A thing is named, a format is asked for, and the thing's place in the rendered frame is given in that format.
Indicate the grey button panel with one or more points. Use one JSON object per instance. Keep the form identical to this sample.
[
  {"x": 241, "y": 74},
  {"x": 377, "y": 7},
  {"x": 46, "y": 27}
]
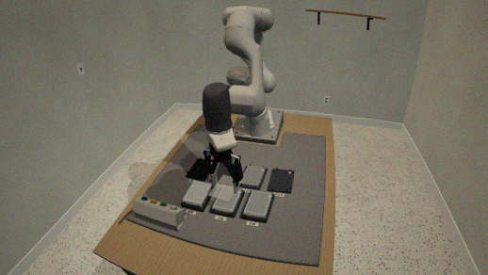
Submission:
[{"x": 159, "y": 213}]

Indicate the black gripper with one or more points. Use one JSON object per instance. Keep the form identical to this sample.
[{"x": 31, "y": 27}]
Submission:
[{"x": 225, "y": 156}]

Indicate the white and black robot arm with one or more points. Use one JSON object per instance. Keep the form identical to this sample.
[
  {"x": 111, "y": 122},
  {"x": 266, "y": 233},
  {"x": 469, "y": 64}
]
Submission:
[{"x": 246, "y": 93}]

